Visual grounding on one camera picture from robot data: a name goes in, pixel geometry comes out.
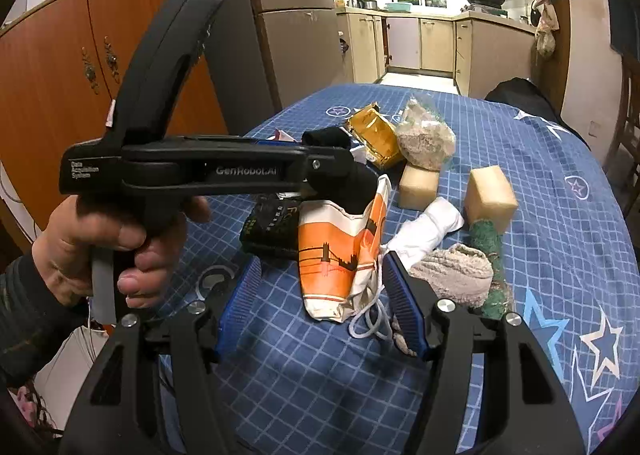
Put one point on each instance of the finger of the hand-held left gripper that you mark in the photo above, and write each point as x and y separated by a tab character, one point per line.
270	140
322	162

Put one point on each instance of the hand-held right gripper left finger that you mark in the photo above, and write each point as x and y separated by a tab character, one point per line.
240	305

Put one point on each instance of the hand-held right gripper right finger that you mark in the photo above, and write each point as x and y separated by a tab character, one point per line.
405	305

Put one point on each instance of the black cloth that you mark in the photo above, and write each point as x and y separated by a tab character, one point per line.
350	185

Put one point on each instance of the person's left forearm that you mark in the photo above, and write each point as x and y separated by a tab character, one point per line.
30	325

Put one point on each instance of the person's left hand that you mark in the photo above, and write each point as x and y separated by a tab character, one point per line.
65	255

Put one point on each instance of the red white small packet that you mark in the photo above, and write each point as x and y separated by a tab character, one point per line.
285	136

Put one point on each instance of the white blue small packet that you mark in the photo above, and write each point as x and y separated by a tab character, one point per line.
359	154

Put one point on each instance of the beige knit towel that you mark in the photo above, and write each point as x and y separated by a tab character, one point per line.
455	275

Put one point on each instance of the gold foil packet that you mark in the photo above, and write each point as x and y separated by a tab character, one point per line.
375	135

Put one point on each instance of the black packet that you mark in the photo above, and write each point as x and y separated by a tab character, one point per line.
270	230

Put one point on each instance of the white crumpled cloth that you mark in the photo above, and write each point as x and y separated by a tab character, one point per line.
435	225

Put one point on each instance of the orange white printed bag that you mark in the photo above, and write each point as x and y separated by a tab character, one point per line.
330	260

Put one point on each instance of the small yellow sponge block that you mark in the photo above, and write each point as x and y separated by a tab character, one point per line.
417	187

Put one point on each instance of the clear bag of grains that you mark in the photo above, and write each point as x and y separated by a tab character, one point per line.
425	140

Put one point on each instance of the green scrub net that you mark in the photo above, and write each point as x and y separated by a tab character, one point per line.
487	240

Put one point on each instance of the silver refrigerator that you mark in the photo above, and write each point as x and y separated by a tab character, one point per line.
290	35

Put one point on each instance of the large yellow sponge block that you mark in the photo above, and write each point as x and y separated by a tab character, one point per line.
487	200

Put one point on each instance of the orange wooden cabinet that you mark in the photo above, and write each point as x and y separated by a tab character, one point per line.
50	60

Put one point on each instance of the metal pot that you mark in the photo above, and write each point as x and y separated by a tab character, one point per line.
362	4

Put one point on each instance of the beige kitchen cabinets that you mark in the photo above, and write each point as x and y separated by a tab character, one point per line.
435	42

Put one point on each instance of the green basin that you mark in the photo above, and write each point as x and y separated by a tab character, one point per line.
397	8

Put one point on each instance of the black bag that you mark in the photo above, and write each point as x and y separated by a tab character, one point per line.
530	95

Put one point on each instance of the hanging cloth bags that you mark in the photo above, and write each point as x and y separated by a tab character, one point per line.
545	15

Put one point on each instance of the wooden chair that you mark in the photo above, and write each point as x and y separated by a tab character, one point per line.
627	135

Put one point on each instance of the wall socket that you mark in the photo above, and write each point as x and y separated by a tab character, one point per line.
595	129

